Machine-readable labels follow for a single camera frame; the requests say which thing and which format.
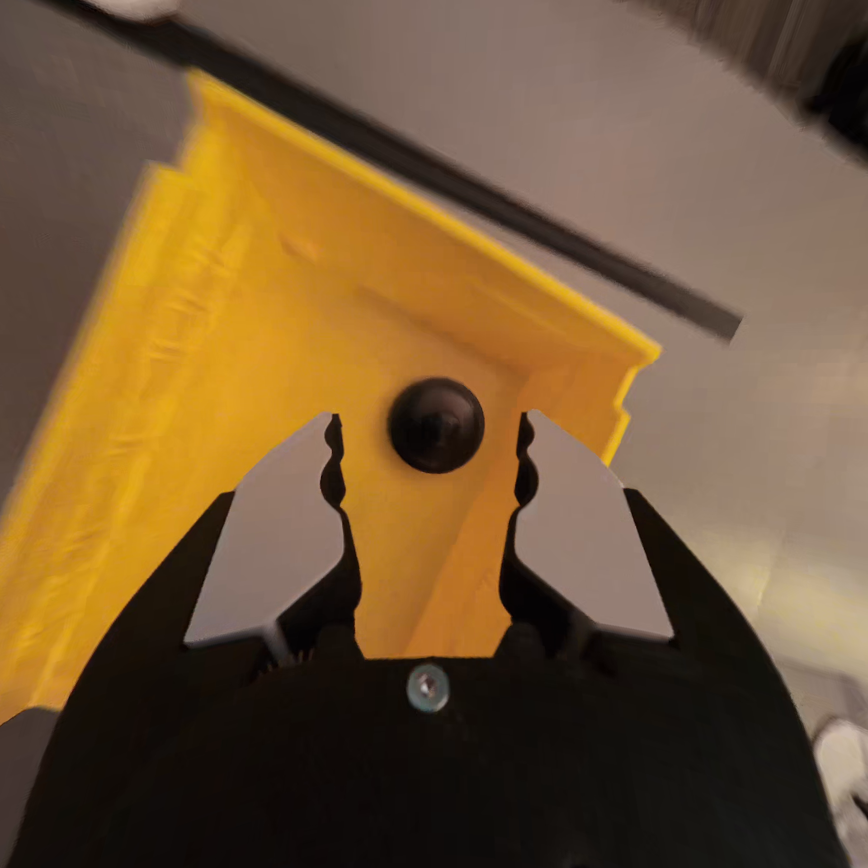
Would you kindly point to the white blurred object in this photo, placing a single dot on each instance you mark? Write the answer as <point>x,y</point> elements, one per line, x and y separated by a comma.
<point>841,766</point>

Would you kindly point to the black bottle lid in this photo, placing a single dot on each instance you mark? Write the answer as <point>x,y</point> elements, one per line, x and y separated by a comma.
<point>434,424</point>

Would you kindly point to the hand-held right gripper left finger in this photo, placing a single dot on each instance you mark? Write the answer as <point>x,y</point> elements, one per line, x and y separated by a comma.
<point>271,542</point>

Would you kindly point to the black strip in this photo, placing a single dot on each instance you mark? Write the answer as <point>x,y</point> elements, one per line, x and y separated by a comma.
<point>407,163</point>

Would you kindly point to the yellow plastic bin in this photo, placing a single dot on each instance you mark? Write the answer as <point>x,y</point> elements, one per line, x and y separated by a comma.
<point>203,407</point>

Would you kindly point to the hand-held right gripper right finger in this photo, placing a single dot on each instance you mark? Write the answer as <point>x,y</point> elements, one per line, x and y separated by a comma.
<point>597,549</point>

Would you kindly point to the white stand base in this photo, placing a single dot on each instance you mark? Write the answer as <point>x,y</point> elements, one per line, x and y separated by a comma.
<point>129,7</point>

